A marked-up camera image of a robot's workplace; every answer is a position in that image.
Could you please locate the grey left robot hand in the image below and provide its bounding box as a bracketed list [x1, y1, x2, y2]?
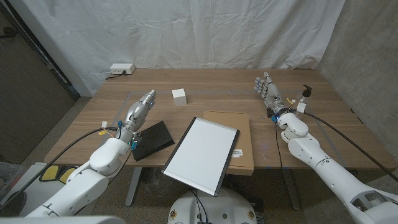
[117, 89, 157, 145]

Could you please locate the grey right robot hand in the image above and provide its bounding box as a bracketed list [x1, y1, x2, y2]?
[254, 72, 289, 118]

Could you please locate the small whiteboard with black frame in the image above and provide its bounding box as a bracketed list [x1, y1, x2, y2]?
[160, 116, 241, 197]

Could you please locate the flat brown cardboard package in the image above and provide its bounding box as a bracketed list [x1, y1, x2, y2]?
[203, 110, 255, 177]

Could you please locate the small white block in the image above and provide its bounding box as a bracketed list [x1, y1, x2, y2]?
[172, 88, 188, 107]

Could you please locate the black foam pad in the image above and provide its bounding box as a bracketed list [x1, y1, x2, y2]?
[132, 120, 175, 162]

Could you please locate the clear bottle with black pump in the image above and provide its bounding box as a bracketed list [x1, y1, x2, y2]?
[295, 84, 313, 118]

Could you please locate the white power strip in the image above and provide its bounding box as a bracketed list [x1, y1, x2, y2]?
[109, 63, 136, 75]

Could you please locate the white backdrop sheet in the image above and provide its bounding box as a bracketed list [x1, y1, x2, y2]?
[17, 0, 346, 98]

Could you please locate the white floor platform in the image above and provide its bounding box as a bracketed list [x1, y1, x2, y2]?
[0, 161, 94, 216]

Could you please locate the white robot torso base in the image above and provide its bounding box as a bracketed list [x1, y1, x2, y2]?
[167, 186, 259, 224]

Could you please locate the black power strip cord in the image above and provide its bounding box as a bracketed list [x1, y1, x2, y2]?
[104, 71, 127, 81]

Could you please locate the thin black hanging cable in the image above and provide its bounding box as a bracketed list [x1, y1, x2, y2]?
[274, 120, 284, 170]

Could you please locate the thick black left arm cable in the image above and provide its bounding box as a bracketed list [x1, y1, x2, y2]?
[0, 126, 119, 208]

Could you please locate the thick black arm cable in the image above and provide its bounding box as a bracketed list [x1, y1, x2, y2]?
[305, 111, 398, 184]
[0, 126, 119, 208]

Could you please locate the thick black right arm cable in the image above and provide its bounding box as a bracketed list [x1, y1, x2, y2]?
[305, 111, 398, 184]

